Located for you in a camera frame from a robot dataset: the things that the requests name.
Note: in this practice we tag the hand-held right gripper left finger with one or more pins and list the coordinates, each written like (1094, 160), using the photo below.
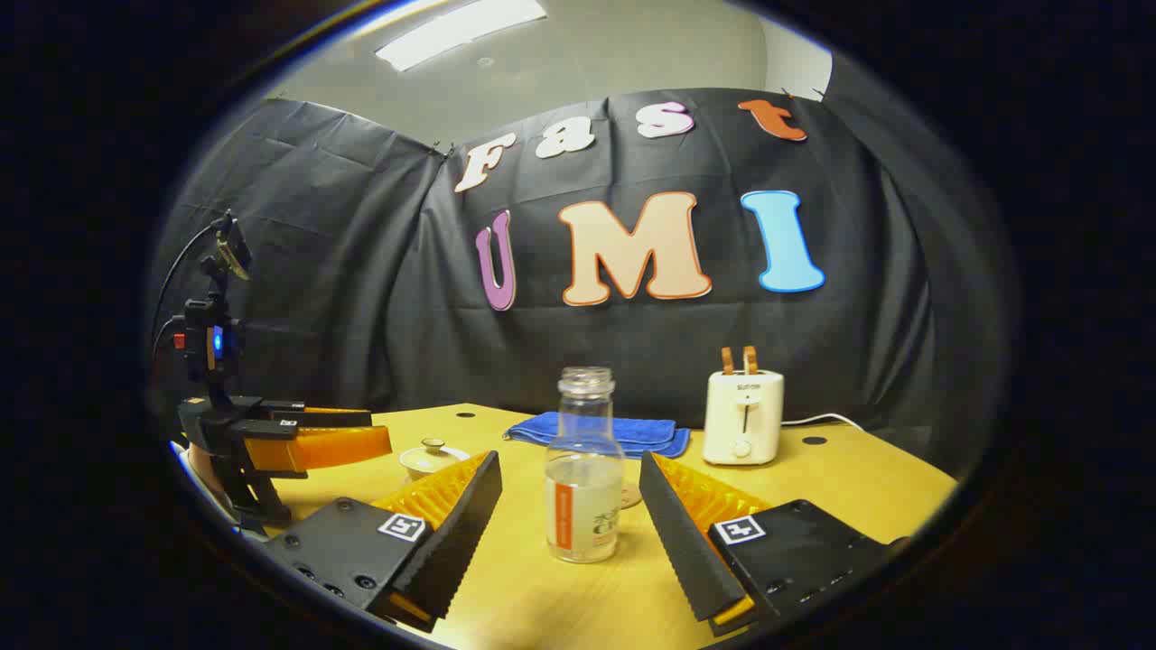
(452, 551)

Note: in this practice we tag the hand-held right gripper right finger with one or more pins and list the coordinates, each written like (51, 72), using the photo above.
(686, 542)

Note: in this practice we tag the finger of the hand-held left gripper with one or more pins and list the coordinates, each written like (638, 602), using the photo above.
(325, 417)
(316, 449)

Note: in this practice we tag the round wooden coaster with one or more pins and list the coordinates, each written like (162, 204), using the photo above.
(631, 496)

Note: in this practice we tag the white teacup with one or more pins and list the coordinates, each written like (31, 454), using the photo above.
(424, 472)

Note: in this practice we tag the beige teacup lid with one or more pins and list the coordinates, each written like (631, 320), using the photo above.
(433, 454)

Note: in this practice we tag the clear water bottle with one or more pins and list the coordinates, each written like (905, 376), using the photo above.
(585, 506)

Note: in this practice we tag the folded blue towel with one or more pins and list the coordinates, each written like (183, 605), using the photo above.
(641, 433)

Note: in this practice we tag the white toaster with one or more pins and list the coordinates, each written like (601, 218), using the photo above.
(742, 424)

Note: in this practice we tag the black backdrop cloth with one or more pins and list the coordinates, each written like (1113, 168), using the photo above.
(361, 271)

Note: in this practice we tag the ceiling light panel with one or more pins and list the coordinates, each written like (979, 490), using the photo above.
(461, 32)

